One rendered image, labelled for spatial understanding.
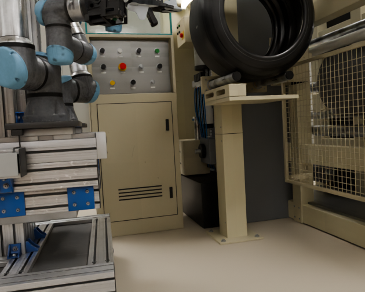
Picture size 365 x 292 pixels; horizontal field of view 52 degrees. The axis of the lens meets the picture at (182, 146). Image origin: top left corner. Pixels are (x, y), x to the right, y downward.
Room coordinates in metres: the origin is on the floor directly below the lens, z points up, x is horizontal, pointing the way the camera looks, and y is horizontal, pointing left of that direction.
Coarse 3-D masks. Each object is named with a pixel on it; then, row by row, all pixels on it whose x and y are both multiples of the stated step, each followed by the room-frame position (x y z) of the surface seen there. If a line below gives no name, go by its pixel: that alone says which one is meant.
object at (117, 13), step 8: (88, 0) 1.09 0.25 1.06; (104, 0) 1.05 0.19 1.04; (112, 0) 1.05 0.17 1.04; (120, 0) 1.07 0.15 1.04; (88, 8) 1.09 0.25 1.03; (96, 8) 1.08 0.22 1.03; (104, 8) 1.05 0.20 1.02; (112, 8) 1.05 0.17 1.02; (120, 8) 1.05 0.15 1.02; (88, 16) 1.08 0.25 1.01; (96, 16) 1.09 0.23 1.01; (104, 16) 1.06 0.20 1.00; (112, 16) 1.06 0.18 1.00; (120, 16) 1.06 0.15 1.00; (96, 24) 1.11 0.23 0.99; (112, 24) 1.11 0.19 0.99; (120, 24) 1.11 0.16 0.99
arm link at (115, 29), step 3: (117, 21) 1.68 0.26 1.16; (120, 21) 1.69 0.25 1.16; (105, 24) 1.66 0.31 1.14; (108, 24) 1.66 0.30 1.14; (105, 27) 1.69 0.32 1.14; (108, 27) 1.68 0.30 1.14; (111, 27) 1.68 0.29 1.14; (114, 27) 1.68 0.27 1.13; (117, 27) 1.69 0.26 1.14; (120, 27) 1.70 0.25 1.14; (105, 30) 1.71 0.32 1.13; (108, 30) 1.69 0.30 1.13; (111, 30) 1.68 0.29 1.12; (114, 30) 1.69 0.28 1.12; (117, 30) 1.69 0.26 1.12; (120, 30) 1.70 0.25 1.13
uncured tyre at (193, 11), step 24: (216, 0) 1.69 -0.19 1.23; (264, 0) 2.07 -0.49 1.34; (288, 0) 2.02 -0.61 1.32; (192, 24) 1.85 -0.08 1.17; (216, 24) 1.69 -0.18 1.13; (288, 24) 2.07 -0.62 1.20; (312, 24) 1.82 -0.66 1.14; (216, 48) 1.73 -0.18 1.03; (240, 48) 1.72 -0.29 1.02; (288, 48) 1.80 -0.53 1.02; (216, 72) 1.93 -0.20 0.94; (240, 72) 1.78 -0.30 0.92; (264, 72) 1.78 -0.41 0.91
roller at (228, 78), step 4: (232, 72) 1.77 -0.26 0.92; (236, 72) 1.75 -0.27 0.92; (224, 76) 1.86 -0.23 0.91; (228, 76) 1.80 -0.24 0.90; (232, 76) 1.75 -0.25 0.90; (236, 76) 1.75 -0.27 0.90; (240, 76) 1.76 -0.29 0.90; (216, 80) 1.96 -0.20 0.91; (220, 80) 1.90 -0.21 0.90; (224, 80) 1.85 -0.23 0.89; (228, 80) 1.81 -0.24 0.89; (232, 80) 1.77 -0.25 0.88; (236, 80) 1.76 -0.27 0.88; (212, 84) 2.02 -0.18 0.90; (216, 84) 1.97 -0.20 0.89; (220, 84) 1.92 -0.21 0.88; (224, 84) 1.89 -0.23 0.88; (212, 88) 2.07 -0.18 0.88
